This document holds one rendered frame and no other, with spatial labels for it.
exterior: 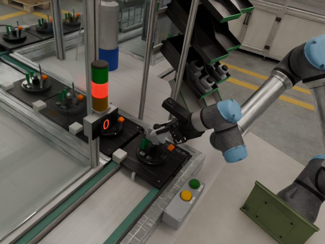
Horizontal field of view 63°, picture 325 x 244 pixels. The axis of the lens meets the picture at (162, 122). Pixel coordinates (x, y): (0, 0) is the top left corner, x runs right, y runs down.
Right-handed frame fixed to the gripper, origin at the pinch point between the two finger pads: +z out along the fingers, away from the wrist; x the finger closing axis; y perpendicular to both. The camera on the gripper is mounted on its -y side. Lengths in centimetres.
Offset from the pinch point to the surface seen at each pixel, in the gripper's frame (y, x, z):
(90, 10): -41, -21, -23
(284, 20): 13, 405, 42
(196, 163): 22.8, 9.2, -1.8
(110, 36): -53, 56, 52
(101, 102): -19.6, -20.6, -6.8
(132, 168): 9.0, -11.3, 10.7
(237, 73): 47, 315, 108
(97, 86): -24.1, -21.3, -10.3
